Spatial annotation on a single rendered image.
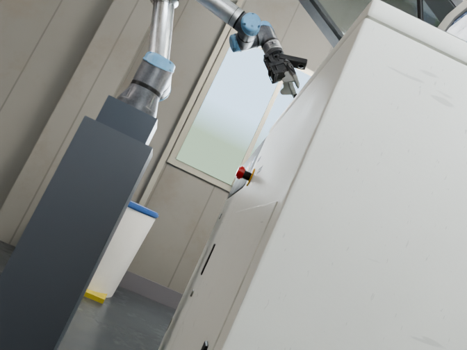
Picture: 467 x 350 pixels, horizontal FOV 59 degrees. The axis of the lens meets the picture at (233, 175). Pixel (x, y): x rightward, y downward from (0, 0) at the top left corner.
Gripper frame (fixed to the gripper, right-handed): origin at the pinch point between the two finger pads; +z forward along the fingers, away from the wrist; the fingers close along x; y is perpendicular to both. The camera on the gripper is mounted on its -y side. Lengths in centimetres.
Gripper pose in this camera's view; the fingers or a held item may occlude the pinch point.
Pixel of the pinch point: (297, 91)
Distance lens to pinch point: 166.1
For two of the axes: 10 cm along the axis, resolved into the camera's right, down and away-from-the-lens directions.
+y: -9.5, 2.9, -1.2
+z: 3.2, 8.7, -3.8
